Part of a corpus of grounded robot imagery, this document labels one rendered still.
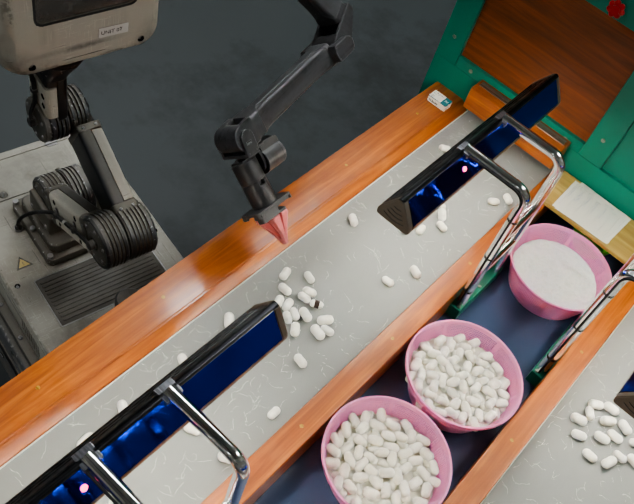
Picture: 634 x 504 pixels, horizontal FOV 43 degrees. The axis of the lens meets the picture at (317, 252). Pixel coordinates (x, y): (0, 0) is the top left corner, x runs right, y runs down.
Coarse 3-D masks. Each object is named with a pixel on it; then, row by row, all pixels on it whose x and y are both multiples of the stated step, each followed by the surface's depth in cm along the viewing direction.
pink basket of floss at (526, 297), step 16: (544, 224) 207; (528, 240) 208; (560, 240) 210; (576, 240) 209; (512, 256) 198; (592, 256) 207; (512, 272) 199; (608, 272) 202; (512, 288) 203; (528, 288) 193; (528, 304) 199; (544, 304) 194
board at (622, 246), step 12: (564, 180) 218; (576, 180) 219; (552, 192) 214; (552, 204) 211; (564, 216) 210; (576, 228) 209; (624, 228) 211; (600, 240) 207; (612, 240) 208; (624, 240) 209; (612, 252) 206; (624, 252) 206
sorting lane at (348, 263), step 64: (448, 128) 226; (384, 192) 206; (512, 192) 216; (320, 256) 189; (384, 256) 193; (448, 256) 198; (192, 320) 171; (384, 320) 182; (128, 384) 160; (256, 384) 166; (320, 384) 169; (64, 448) 150; (192, 448) 155; (256, 448) 158
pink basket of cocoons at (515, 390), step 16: (448, 320) 182; (416, 336) 178; (432, 336) 184; (448, 336) 185; (496, 336) 182; (496, 352) 183; (512, 368) 180; (512, 384) 179; (416, 400) 173; (512, 400) 176; (432, 416) 171; (464, 432) 175
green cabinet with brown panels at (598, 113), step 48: (480, 0) 211; (528, 0) 203; (576, 0) 195; (624, 0) 186; (480, 48) 220; (528, 48) 210; (576, 48) 202; (624, 48) 193; (576, 96) 209; (624, 96) 198; (576, 144) 214; (624, 144) 206
